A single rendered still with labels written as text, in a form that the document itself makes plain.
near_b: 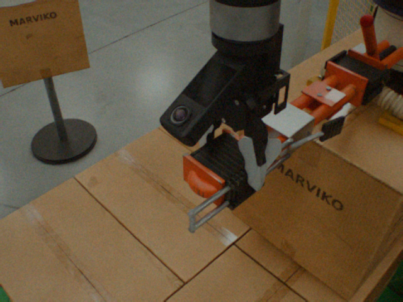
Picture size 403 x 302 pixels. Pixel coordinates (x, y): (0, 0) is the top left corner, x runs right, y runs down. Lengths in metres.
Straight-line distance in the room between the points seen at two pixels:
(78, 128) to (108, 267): 1.46
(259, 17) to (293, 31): 2.14
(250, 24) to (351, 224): 0.59
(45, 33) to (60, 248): 0.95
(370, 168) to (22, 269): 1.01
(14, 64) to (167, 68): 1.47
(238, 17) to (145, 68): 2.76
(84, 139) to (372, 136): 1.91
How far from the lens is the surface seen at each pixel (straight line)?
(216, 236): 1.32
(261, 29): 0.44
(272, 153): 0.55
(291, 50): 2.63
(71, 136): 2.57
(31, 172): 2.46
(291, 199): 0.99
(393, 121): 0.93
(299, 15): 2.52
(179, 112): 0.44
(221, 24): 0.44
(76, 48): 1.95
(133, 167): 1.55
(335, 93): 0.74
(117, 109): 2.77
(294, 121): 0.65
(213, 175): 0.54
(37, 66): 1.97
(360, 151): 0.85
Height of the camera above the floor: 1.61
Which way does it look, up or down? 42 degrees down
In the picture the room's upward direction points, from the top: straight up
